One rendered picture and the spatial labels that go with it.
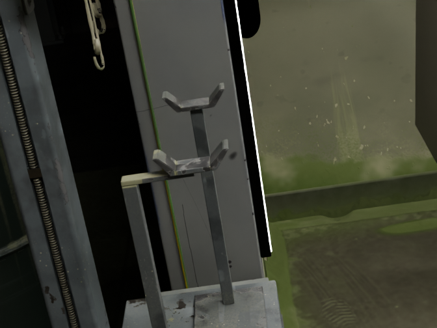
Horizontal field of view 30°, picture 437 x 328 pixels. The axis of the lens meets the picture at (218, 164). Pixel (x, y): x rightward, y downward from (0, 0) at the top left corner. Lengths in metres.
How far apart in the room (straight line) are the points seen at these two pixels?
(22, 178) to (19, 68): 0.13
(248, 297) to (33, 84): 0.46
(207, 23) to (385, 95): 1.70
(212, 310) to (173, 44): 0.48
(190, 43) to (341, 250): 1.51
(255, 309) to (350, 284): 1.46
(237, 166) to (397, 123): 1.59
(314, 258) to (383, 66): 0.77
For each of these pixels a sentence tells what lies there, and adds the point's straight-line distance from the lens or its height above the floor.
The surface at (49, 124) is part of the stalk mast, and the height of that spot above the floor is 1.14.
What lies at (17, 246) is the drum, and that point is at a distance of 1.95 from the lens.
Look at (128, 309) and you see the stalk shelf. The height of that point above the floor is 0.79.
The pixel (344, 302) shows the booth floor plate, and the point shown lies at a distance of 2.51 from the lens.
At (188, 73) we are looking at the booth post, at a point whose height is 1.03.
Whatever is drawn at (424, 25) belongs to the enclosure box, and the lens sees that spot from 2.19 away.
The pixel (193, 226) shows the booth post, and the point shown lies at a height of 0.74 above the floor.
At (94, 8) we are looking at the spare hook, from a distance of 1.45.
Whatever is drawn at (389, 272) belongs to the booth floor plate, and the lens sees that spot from 2.64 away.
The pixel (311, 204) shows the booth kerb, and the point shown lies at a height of 0.11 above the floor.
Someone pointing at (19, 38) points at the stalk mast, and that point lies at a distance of 0.90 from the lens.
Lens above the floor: 1.42
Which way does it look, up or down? 23 degrees down
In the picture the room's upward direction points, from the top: 9 degrees counter-clockwise
